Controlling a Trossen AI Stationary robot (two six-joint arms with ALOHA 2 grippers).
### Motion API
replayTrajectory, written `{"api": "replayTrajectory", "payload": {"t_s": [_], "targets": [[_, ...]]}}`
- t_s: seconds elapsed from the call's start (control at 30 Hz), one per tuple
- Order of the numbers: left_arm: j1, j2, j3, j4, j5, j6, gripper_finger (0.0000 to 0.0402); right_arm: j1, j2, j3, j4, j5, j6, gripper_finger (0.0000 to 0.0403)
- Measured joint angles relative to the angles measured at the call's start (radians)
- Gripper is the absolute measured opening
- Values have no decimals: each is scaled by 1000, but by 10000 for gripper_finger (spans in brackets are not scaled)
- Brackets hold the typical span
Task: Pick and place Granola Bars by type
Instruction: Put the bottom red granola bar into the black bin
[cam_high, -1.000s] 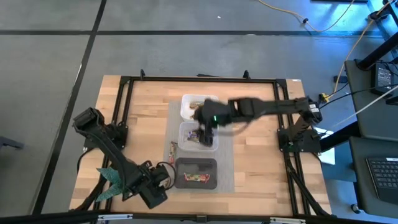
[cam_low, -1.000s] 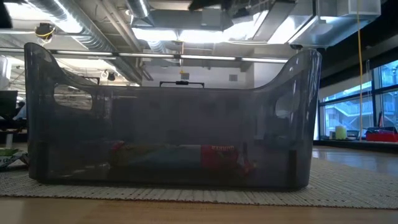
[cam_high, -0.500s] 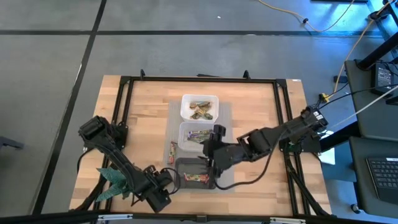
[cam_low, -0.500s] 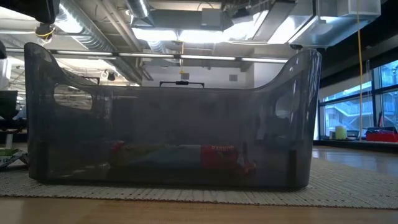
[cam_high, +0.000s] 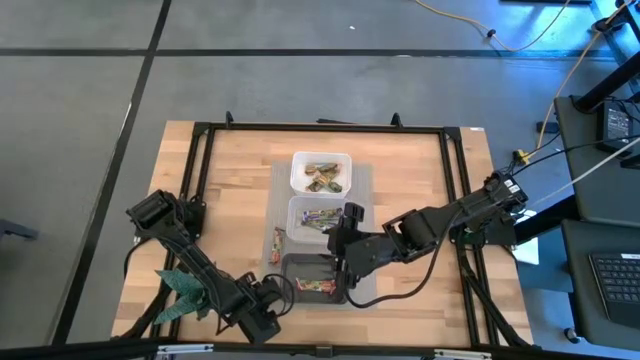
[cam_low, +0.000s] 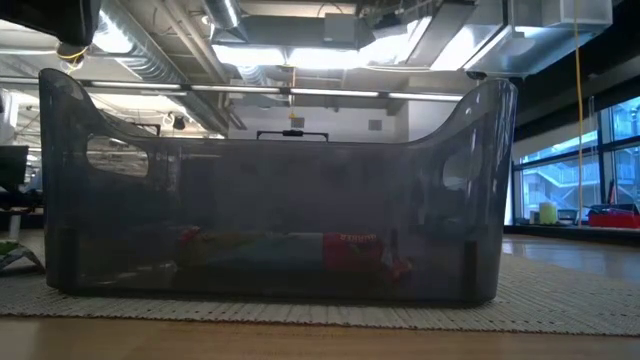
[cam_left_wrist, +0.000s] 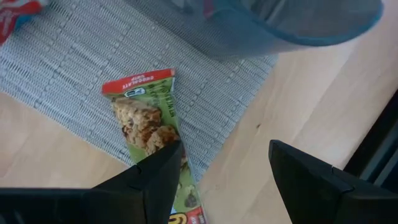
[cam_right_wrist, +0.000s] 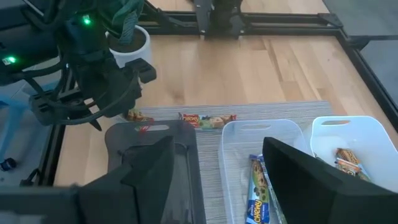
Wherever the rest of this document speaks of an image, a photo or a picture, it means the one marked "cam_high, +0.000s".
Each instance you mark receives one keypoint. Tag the yellow plug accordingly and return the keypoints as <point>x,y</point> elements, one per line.
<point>522,157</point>

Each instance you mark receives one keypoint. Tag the dark grey plastic bin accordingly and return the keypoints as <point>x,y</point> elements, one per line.
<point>300,270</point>

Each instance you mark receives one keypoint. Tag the black power adapter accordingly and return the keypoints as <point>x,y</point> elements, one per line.
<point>615,125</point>

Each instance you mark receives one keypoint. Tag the dark grey desk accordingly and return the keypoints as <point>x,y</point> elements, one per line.
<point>570,125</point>
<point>575,280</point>

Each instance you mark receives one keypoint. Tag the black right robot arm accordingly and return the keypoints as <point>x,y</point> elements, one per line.
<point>450,212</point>

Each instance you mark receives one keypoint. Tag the black desk beam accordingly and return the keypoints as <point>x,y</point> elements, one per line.
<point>605,87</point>
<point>545,220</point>

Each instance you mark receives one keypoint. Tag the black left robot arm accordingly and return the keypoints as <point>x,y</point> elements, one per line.
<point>200,265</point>

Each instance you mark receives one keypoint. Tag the black caster wheel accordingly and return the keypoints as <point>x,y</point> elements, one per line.
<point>572,335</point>

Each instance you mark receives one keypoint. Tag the grey mesh mat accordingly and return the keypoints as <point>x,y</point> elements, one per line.
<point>280,175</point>

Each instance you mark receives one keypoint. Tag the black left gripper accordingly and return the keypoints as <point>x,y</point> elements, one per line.
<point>257,310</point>

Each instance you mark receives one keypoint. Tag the black aluminium table frame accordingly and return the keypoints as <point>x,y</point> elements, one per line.
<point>325,128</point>

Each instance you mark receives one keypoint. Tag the clear plastic bin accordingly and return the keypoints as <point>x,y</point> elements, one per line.
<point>300,162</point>
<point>297,232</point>

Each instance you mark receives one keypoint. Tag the green artificial plant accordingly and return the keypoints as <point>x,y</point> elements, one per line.
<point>175,285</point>

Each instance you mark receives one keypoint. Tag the black keyboard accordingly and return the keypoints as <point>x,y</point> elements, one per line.
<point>617,285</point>

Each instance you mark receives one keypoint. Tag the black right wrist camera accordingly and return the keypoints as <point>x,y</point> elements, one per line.
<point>354,212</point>

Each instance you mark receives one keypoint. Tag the black camera rail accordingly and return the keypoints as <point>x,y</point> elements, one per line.
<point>320,351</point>

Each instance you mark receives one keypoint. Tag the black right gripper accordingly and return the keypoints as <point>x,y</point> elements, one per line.
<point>357,255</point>

